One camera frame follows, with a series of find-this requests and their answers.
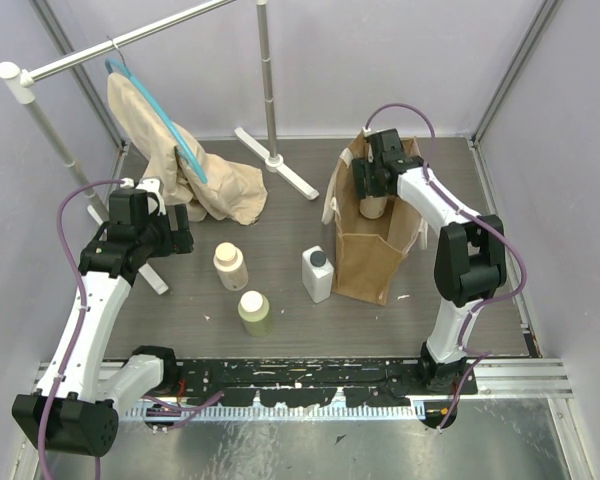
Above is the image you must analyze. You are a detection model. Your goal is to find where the blue clothes hanger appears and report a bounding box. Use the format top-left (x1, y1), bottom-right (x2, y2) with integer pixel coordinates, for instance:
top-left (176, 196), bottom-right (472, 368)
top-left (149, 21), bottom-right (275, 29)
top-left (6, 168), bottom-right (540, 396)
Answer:
top-left (105, 59), bottom-right (208, 184)

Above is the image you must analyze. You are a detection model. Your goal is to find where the beige bottle pink cap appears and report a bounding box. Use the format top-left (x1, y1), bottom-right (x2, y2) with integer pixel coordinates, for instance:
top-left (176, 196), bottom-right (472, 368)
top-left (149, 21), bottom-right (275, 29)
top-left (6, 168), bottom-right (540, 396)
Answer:
top-left (213, 242), bottom-right (248, 291)

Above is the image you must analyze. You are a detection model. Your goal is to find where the white garment rack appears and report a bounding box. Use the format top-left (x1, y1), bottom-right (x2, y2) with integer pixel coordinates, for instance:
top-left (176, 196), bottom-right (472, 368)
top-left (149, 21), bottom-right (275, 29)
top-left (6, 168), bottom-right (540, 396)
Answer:
top-left (0, 0), bottom-right (320, 296)

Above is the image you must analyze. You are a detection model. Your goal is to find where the beige cloth garment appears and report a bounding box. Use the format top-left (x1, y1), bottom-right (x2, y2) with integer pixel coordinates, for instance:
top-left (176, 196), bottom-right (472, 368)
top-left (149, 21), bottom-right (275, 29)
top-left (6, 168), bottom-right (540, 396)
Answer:
top-left (107, 73), bottom-right (268, 225)

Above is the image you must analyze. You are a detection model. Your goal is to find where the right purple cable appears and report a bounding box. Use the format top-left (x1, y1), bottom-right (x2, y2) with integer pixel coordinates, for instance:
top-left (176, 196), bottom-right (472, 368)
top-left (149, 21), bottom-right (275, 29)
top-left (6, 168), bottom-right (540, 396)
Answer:
top-left (363, 102), bottom-right (530, 432)

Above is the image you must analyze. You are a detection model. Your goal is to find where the purple cable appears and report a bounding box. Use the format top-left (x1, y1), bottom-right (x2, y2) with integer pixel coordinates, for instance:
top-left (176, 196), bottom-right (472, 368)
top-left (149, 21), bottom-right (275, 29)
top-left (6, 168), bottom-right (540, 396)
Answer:
top-left (363, 102), bottom-right (530, 432)
top-left (35, 178), bottom-right (134, 480)

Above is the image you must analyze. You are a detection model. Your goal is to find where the yellow-green bottle cream cap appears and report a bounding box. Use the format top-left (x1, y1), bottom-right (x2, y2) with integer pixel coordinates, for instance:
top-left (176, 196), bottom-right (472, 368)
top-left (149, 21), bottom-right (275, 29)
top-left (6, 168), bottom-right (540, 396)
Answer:
top-left (238, 290), bottom-right (273, 337)

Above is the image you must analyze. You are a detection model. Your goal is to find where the white square bottle black cap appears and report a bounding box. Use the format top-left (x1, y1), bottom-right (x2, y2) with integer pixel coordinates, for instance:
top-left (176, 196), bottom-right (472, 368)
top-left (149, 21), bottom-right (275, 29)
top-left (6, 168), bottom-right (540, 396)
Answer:
top-left (301, 246), bottom-right (334, 303)

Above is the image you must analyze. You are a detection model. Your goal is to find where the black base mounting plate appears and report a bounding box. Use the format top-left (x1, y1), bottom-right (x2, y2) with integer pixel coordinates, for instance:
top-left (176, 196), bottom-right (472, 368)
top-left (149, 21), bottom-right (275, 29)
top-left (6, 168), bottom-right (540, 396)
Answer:
top-left (149, 357), bottom-right (462, 408)

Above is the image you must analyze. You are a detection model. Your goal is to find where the cream bottle beige cap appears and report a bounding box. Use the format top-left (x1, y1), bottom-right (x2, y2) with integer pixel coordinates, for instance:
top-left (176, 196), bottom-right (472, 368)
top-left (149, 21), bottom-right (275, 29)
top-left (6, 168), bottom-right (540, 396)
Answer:
top-left (359, 197), bottom-right (388, 220)

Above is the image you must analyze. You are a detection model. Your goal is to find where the brown canvas bag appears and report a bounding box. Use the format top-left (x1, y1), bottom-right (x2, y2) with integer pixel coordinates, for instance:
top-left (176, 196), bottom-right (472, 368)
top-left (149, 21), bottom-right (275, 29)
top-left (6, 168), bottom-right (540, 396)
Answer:
top-left (322, 134), bottom-right (428, 306)

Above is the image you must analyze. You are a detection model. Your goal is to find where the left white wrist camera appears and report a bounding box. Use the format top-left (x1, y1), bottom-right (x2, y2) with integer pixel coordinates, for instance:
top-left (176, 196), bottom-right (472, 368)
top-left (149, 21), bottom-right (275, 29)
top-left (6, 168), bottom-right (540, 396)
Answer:
top-left (120, 177), bottom-right (166, 216)

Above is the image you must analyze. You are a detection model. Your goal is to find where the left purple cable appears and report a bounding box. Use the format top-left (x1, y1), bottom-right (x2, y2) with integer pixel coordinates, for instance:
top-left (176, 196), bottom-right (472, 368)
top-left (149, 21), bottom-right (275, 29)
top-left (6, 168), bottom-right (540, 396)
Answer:
top-left (35, 178), bottom-right (134, 480)

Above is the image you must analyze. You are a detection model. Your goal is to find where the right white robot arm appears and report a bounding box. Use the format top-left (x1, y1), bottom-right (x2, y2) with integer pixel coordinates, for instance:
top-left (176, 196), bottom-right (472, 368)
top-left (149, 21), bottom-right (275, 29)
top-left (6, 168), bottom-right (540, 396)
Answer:
top-left (350, 128), bottom-right (507, 394)

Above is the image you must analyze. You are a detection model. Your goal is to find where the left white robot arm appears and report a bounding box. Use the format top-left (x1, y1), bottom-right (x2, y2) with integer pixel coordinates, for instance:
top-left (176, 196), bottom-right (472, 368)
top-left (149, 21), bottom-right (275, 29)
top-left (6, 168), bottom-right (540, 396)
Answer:
top-left (12, 178), bottom-right (193, 458)

